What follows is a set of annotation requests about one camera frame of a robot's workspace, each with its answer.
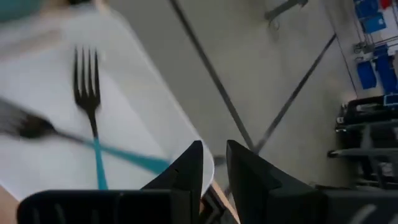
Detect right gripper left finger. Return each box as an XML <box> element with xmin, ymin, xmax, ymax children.
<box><xmin>141</xmin><ymin>139</ymin><xmax>205</xmax><ymax>224</ymax></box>

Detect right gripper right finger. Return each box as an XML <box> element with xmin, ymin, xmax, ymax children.
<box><xmin>226</xmin><ymin>139</ymin><xmax>326</xmax><ymax>224</ymax></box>

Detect black fork with teal handle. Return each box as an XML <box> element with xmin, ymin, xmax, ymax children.
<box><xmin>0</xmin><ymin>98</ymin><xmax>172</xmax><ymax>175</ymax></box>
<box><xmin>72</xmin><ymin>45</ymin><xmax>109</xmax><ymax>191</ymax></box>

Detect teal plastic bin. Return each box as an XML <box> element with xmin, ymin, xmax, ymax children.
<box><xmin>0</xmin><ymin>0</ymin><xmax>45</xmax><ymax>22</ymax></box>

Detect white plastic bin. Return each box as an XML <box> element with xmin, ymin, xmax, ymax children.
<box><xmin>0</xmin><ymin>5</ymin><xmax>216</xmax><ymax>202</ymax></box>

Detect black equipment cart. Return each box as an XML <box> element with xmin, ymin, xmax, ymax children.
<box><xmin>326</xmin><ymin>94</ymin><xmax>398</xmax><ymax>189</ymax></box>

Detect blue wall bins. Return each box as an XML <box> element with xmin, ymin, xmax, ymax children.
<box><xmin>353</xmin><ymin>0</ymin><xmax>398</xmax><ymax>96</ymax></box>

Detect grey metal bracket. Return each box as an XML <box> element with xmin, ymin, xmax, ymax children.
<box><xmin>264</xmin><ymin>0</ymin><xmax>309</xmax><ymax>23</ymax></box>

